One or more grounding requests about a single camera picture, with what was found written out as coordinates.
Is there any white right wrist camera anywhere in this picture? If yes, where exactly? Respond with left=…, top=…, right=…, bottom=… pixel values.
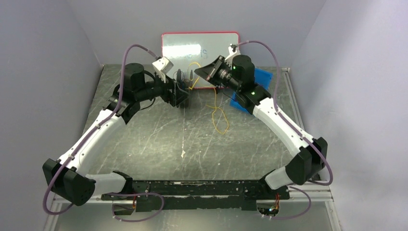
left=225, top=44, right=241, bottom=64

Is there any red framed whiteboard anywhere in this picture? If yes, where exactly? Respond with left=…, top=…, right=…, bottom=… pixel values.
left=162, top=31, right=240, bottom=89

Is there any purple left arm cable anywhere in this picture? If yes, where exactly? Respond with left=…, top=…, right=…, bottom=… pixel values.
left=42, top=44, right=159, bottom=216

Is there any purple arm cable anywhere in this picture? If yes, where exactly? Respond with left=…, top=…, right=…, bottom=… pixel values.
left=42, top=44, right=159, bottom=216
left=236, top=40, right=334, bottom=187

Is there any aluminium frame rail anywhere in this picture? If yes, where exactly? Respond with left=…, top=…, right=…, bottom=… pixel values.
left=282, top=68, right=333, bottom=202

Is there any black perforated cable spool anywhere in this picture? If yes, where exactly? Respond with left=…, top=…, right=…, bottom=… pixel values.
left=176, top=69, right=192, bottom=109

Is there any yellow cable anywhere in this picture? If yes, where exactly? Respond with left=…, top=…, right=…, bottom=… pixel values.
left=186, top=61, right=230, bottom=135

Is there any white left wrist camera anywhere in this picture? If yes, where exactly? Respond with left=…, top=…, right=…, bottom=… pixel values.
left=152, top=57, right=174, bottom=83

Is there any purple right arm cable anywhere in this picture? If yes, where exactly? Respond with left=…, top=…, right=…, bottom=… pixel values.
left=236, top=40, right=334, bottom=187

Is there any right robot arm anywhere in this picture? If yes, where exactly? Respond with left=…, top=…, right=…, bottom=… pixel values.
left=194, top=55, right=328, bottom=190

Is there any blue plastic bin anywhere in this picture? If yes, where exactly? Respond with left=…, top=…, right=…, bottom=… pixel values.
left=229, top=68, right=273, bottom=114

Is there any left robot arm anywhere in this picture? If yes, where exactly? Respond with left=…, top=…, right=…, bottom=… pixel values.
left=42, top=59, right=189, bottom=206

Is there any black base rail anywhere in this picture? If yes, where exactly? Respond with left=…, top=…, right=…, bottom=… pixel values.
left=101, top=180, right=290, bottom=212

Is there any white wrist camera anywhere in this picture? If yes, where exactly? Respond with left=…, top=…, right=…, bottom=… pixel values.
left=152, top=57, right=174, bottom=83
left=225, top=44, right=241, bottom=64

